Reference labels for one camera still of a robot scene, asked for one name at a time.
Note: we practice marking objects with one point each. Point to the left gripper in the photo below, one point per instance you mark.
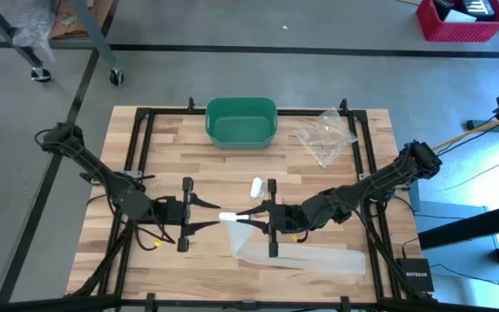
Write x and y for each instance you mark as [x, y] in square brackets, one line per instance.
[171, 212]

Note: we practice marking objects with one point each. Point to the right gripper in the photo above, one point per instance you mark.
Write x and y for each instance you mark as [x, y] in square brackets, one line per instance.
[286, 219]

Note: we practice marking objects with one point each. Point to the white gauze bandage roll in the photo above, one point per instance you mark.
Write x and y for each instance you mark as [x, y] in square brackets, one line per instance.
[256, 187]

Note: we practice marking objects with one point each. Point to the long clear plastic bag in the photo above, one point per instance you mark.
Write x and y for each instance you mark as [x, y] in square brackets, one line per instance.
[319, 260]

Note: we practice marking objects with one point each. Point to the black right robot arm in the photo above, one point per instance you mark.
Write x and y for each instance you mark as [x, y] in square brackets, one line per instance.
[375, 182]

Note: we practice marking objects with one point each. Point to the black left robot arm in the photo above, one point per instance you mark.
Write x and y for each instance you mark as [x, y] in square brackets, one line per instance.
[102, 173]

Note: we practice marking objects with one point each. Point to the green plastic basket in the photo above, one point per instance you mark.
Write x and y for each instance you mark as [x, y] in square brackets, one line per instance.
[241, 125]

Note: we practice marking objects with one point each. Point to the grey metal wheeled cart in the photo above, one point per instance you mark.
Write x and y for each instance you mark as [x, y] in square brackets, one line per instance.
[100, 41]

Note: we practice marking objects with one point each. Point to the black metal stand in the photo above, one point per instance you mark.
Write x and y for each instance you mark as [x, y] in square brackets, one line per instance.
[470, 225]

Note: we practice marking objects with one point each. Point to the brown cardboard box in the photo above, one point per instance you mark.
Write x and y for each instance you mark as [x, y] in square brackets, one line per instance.
[65, 21]

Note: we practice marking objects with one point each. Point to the crumpled clear plastic wrap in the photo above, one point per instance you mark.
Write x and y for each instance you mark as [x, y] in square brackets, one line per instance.
[33, 26]

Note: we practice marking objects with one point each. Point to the red plastic crate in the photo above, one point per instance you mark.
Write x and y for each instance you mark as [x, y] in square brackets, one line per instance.
[462, 30]

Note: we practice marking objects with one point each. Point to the black electronic device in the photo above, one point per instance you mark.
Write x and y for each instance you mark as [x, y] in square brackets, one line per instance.
[475, 6]

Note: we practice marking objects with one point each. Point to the black Netgear network switch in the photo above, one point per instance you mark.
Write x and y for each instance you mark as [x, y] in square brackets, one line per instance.
[415, 275]

